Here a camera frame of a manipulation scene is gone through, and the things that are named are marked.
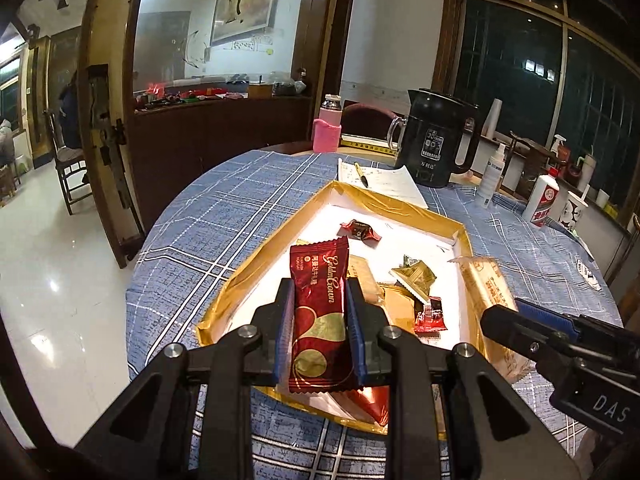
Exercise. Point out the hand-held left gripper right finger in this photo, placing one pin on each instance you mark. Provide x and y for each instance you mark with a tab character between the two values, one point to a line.
355	330

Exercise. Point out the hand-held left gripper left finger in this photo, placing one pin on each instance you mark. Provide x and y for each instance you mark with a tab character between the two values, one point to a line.
286	330

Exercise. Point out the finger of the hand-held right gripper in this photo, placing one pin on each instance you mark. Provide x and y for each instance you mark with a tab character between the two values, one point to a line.
525	337
545	312

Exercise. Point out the dark red nougat packet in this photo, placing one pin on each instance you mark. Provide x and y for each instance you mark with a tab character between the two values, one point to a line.
320	310

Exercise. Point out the gold foil snack packet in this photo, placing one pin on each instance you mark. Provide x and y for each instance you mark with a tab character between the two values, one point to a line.
397	310

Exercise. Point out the clear cracker packet red end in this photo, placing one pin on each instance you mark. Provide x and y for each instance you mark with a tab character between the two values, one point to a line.
364	277

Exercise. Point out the yellow cracker packet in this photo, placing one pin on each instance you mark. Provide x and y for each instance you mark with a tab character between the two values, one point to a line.
492	290

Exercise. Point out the red black candy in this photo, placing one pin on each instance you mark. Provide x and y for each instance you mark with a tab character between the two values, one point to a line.
360	230
431	317

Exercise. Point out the olive gold packet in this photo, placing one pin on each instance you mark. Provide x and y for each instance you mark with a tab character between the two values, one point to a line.
415	277

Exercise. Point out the gold cardboard tray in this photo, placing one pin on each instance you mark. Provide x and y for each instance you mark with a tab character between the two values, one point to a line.
320	220

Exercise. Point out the white blue wipe packet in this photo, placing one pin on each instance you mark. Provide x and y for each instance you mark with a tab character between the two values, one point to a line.
586	272

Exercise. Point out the patterned white paper cup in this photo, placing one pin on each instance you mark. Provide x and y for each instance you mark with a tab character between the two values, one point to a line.
570	210

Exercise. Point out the white liquor bottle red label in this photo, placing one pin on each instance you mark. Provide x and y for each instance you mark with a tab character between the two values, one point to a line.
542	200

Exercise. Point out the white spray bottle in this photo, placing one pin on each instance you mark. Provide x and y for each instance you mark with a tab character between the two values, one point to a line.
490	175

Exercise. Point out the white paper notebook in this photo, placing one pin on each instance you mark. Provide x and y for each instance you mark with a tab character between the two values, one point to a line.
390	185

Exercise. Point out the white tumbler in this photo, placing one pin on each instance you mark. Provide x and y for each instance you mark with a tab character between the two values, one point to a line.
588	167

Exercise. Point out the black yellow pen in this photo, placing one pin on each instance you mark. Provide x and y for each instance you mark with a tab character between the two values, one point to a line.
361	174

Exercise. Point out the bottle with pink sleeve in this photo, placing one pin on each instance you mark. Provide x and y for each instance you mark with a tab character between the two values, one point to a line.
327	135

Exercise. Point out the white paper cup stack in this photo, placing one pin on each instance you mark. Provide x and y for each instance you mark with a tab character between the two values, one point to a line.
492	117

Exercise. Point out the dark wooden sideboard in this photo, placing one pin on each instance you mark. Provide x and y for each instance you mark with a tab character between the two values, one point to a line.
225	135

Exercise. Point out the black electric kettle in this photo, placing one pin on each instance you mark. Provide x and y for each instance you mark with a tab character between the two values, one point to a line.
435	135

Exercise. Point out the dark red chair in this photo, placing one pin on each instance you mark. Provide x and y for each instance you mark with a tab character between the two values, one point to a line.
365	117

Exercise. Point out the wooden chair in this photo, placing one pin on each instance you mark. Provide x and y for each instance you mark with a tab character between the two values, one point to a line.
70	157

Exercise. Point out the wooden partition frame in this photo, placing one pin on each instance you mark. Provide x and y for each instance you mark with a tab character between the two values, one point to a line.
112	160

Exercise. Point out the framed wall painting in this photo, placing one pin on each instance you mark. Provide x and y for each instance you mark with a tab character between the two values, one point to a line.
245	5

